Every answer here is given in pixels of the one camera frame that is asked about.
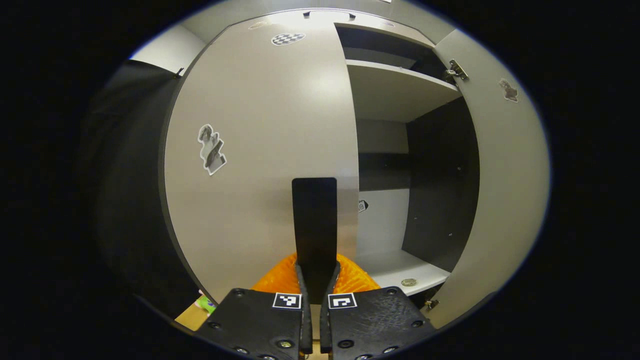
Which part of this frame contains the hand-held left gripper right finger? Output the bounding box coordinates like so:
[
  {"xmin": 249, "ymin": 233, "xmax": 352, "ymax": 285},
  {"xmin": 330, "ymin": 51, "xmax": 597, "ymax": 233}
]
[{"xmin": 320, "ymin": 252, "xmax": 437, "ymax": 360}]

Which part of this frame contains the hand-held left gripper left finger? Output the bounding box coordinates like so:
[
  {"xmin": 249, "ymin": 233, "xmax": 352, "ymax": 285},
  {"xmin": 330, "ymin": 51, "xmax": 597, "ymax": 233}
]
[{"xmin": 194, "ymin": 252, "xmax": 313, "ymax": 360}]

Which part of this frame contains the grey double-door shoe cabinet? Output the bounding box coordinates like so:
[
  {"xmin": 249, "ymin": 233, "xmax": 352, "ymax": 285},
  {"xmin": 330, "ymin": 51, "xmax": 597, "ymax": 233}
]
[{"xmin": 334, "ymin": 22, "xmax": 481, "ymax": 297}]

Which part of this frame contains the grey shoe cabinet door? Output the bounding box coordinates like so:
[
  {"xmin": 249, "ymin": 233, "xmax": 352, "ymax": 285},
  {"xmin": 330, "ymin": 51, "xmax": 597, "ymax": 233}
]
[
  {"xmin": 159, "ymin": 10, "xmax": 361, "ymax": 305},
  {"xmin": 422, "ymin": 29, "xmax": 551, "ymax": 331}
]

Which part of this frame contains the grey cabinet drawer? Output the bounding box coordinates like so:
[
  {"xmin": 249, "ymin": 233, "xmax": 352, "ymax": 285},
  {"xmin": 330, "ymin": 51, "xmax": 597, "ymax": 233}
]
[{"xmin": 215, "ymin": 7, "xmax": 437, "ymax": 48}]

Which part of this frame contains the pink green plush toy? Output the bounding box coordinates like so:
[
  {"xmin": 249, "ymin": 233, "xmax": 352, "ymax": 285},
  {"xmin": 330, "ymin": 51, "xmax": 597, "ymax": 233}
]
[{"xmin": 195, "ymin": 295, "xmax": 217, "ymax": 316}]

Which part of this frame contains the black backdrop cloth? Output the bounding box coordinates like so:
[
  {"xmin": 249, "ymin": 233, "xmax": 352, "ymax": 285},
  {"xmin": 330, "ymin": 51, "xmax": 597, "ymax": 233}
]
[{"xmin": 95, "ymin": 60, "xmax": 201, "ymax": 321}]

